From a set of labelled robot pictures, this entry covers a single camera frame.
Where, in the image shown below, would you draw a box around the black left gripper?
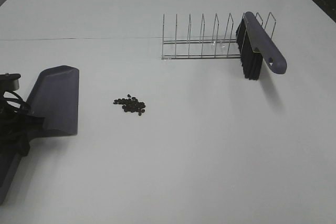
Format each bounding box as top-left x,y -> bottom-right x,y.
1,108 -> 45,156

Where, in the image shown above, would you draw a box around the grey plastic dustpan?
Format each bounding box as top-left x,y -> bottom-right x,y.
1,65 -> 79,202

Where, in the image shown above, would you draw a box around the pile of coffee beans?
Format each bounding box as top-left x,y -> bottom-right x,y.
112,94 -> 146,116

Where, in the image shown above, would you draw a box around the grey brush black bristles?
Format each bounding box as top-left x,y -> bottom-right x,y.
236,12 -> 287,80

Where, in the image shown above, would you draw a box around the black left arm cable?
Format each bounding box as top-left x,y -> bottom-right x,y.
0,90 -> 32,120

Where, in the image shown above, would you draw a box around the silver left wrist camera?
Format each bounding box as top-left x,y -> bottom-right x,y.
0,73 -> 21,91

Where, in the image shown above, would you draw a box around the metal wire rack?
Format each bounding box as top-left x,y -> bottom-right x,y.
161,13 -> 272,60

